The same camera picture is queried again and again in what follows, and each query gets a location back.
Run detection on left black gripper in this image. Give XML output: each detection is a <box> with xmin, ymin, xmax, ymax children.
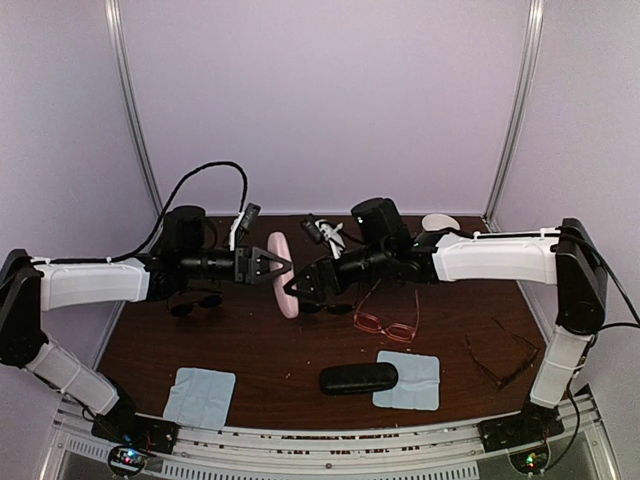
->
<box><xmin>181</xmin><ymin>244</ymin><xmax>291</xmax><ymax>285</ymax></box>

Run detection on pink glasses case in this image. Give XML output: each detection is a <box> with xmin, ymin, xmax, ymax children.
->
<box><xmin>267</xmin><ymin>232</ymin><xmax>299</xmax><ymax>319</ymax></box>

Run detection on black glasses case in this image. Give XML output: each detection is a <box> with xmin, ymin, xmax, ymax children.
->
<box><xmin>319</xmin><ymin>362</ymin><xmax>399</xmax><ymax>396</ymax></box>

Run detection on blue cleaning cloth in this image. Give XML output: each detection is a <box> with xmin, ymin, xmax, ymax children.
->
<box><xmin>162</xmin><ymin>367</ymin><xmax>236</xmax><ymax>430</ymax></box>
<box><xmin>372</xmin><ymin>351</ymin><xmax>440</xmax><ymax>411</ymax></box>

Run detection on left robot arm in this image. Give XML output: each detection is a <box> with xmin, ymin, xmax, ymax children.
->
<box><xmin>1</xmin><ymin>205</ymin><xmax>293</xmax><ymax>444</ymax></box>

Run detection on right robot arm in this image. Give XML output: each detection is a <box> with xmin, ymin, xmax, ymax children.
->
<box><xmin>275</xmin><ymin>197</ymin><xmax>610</xmax><ymax>442</ymax></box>

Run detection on black sunglasses dark lenses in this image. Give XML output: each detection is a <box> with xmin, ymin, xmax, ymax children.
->
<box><xmin>299</xmin><ymin>302</ymin><xmax>354</xmax><ymax>315</ymax></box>

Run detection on white ceramic bowl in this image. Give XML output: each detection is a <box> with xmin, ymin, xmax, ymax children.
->
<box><xmin>421</xmin><ymin>213</ymin><xmax>460</xmax><ymax>232</ymax></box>

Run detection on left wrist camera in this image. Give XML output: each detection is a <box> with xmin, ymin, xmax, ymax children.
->
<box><xmin>228</xmin><ymin>203</ymin><xmax>261</xmax><ymax>251</ymax></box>

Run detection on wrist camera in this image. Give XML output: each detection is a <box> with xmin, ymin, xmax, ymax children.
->
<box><xmin>301</xmin><ymin>214</ymin><xmax>346</xmax><ymax>259</ymax></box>
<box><xmin>228</xmin><ymin>203</ymin><xmax>261</xmax><ymax>251</ymax></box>

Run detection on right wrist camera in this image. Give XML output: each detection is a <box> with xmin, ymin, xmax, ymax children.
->
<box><xmin>301</xmin><ymin>214</ymin><xmax>346</xmax><ymax>259</ymax></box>

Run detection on pink frame glasses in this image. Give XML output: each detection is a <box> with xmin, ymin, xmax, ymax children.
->
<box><xmin>353</xmin><ymin>280</ymin><xmax>421</xmax><ymax>344</ymax></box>

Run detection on thin black frame glasses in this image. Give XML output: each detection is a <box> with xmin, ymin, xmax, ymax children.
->
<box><xmin>166</xmin><ymin>292</ymin><xmax>223</xmax><ymax>318</ymax></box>

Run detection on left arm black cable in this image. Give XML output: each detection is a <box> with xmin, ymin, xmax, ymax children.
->
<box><xmin>29</xmin><ymin>160</ymin><xmax>250</xmax><ymax>266</ymax></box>

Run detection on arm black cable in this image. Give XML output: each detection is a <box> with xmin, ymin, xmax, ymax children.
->
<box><xmin>29</xmin><ymin>160</ymin><xmax>250</xmax><ymax>266</ymax></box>
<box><xmin>557</xmin><ymin>224</ymin><xmax>640</xmax><ymax>451</ymax></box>

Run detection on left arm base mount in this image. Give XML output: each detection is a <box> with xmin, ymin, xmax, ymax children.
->
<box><xmin>89</xmin><ymin>413</ymin><xmax>179</xmax><ymax>478</ymax></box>

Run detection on tortoise frame glasses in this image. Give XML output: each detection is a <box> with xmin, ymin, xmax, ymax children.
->
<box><xmin>464</xmin><ymin>317</ymin><xmax>540</xmax><ymax>390</ymax></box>

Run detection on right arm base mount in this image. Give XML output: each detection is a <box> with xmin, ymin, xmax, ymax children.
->
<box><xmin>478</xmin><ymin>403</ymin><xmax>565</xmax><ymax>475</ymax></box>

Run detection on left aluminium frame post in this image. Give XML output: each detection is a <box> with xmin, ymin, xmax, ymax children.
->
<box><xmin>104</xmin><ymin>0</ymin><xmax>163</xmax><ymax>214</ymax></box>

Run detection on aluminium frame post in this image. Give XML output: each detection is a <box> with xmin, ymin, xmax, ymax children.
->
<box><xmin>483</xmin><ymin>0</ymin><xmax>546</xmax><ymax>230</ymax></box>
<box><xmin>104</xmin><ymin>0</ymin><xmax>163</xmax><ymax>214</ymax></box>

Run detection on front aluminium rail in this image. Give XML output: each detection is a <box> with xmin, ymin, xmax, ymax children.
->
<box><xmin>49</xmin><ymin>394</ymin><xmax>616</xmax><ymax>480</ymax></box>

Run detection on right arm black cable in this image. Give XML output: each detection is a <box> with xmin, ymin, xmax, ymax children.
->
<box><xmin>557</xmin><ymin>224</ymin><xmax>640</xmax><ymax>451</ymax></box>

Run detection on right aluminium frame post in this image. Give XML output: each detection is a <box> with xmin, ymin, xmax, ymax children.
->
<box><xmin>483</xmin><ymin>0</ymin><xmax>546</xmax><ymax>230</ymax></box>

